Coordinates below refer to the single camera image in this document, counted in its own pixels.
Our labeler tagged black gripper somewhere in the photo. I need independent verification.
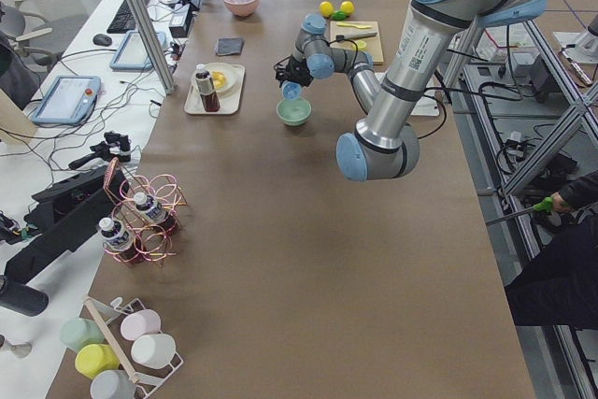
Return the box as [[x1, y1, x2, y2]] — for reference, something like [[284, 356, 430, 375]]
[[273, 55, 312, 87]]

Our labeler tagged light blue cup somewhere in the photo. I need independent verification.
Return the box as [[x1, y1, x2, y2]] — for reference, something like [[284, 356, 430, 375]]
[[281, 80, 303, 100]]

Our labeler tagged mint green bowl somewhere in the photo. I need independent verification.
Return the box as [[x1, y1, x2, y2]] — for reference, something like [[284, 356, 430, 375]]
[[276, 97, 312, 126]]

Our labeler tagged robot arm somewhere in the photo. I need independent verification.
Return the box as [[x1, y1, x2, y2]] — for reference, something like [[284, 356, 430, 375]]
[[336, 0, 548, 181], [274, 14, 380, 114]]

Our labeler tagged steel muddler black tip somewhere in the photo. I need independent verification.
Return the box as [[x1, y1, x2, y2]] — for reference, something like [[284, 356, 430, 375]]
[[335, 31, 377, 41]]

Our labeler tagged white plate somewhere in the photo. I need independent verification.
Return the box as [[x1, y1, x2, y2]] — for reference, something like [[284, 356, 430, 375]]
[[191, 63, 238, 94]]

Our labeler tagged grey folded cloth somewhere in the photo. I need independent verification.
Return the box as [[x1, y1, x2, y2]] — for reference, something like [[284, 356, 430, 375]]
[[215, 37, 245, 56]]

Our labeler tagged cream serving tray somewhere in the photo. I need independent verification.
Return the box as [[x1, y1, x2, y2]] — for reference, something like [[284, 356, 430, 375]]
[[184, 64, 246, 115]]

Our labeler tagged yellow plastic knife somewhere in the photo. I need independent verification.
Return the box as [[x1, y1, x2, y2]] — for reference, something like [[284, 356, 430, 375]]
[[335, 21, 371, 30]]

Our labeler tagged yellow lemon near board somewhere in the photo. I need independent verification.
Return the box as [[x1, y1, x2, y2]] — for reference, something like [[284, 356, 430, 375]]
[[319, 1, 335, 18]]

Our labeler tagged green lime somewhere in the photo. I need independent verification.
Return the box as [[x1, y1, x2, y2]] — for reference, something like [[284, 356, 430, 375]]
[[330, 10, 348, 21]]

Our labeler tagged tea bottle on tray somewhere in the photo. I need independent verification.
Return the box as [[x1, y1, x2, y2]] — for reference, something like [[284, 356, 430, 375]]
[[194, 64, 221, 113]]

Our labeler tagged yellow lemon far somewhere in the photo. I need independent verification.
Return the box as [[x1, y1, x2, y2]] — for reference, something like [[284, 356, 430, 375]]
[[339, 1, 355, 16]]

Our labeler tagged bamboo cutting board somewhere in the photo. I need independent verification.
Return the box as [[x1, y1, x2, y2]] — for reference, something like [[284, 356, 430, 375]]
[[329, 21, 384, 65]]

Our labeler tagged teach pendant far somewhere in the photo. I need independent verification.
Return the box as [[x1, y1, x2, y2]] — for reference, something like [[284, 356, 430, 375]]
[[109, 30, 153, 72]]

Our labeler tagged teach pendant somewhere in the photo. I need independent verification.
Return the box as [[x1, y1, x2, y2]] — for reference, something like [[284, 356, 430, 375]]
[[31, 76, 102, 126], [109, 30, 153, 72]]

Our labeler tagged black keyboard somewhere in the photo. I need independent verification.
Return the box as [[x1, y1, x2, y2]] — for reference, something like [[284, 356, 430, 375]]
[[107, 0, 150, 34]]

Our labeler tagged black computer mouse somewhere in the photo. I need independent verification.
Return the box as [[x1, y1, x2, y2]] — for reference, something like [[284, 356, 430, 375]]
[[93, 34, 112, 47]]

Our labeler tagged bottle in copper rack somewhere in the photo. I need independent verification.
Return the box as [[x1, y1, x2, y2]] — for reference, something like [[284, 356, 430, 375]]
[[133, 192, 178, 235]]

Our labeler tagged teach pendant near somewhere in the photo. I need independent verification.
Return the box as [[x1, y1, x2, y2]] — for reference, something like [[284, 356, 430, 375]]
[[31, 76, 102, 126]]

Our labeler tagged pink cup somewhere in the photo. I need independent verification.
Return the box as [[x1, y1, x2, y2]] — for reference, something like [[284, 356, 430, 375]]
[[120, 309, 162, 341]]

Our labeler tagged white cup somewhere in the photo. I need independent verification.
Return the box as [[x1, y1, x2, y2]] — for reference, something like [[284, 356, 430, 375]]
[[131, 334, 177, 369]]

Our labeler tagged mint green cup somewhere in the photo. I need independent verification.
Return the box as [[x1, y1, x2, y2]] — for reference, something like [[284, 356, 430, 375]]
[[59, 318, 105, 352]]

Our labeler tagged person in black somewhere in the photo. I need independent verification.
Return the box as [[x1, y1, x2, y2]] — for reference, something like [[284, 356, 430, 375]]
[[504, 169, 598, 330]]

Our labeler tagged yellow cup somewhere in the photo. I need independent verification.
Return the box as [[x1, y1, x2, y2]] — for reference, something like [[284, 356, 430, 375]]
[[75, 343, 121, 379]]

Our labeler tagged grey cup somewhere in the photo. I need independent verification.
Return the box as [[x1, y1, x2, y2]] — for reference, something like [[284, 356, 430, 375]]
[[90, 370, 135, 399]]

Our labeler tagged aluminium frame post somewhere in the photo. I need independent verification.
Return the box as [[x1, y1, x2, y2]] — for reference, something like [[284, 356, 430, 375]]
[[126, 0, 176, 95]]

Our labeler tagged copper wire bottle rack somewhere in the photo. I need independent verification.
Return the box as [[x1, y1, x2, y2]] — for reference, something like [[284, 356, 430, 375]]
[[103, 158, 187, 267]]

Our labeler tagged white wire cup rack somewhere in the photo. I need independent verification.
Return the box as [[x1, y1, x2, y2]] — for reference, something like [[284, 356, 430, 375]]
[[83, 296, 184, 398]]

